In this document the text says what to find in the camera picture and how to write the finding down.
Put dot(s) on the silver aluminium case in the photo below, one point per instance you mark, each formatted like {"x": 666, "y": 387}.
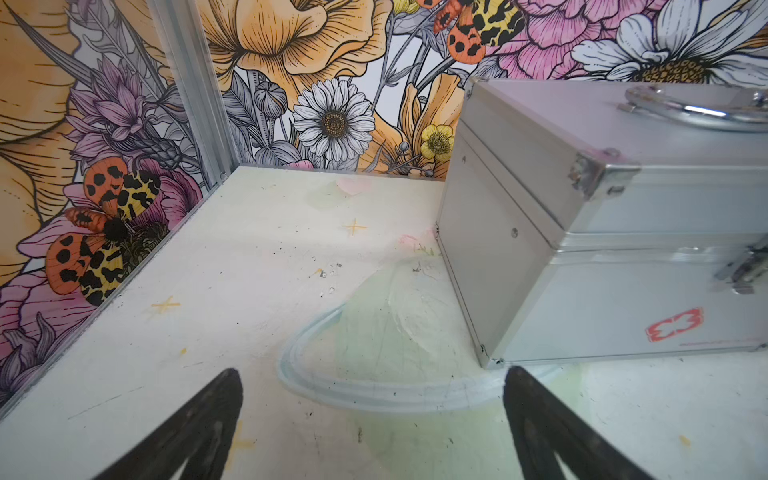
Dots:
{"x": 607, "y": 220}

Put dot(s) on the aluminium frame corner post left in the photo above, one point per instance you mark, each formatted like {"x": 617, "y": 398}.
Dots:
{"x": 185, "y": 44}

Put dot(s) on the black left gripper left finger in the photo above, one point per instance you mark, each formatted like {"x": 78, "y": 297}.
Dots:
{"x": 194, "y": 442}

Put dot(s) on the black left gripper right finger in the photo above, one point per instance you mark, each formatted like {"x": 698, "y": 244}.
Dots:
{"x": 548, "y": 435}

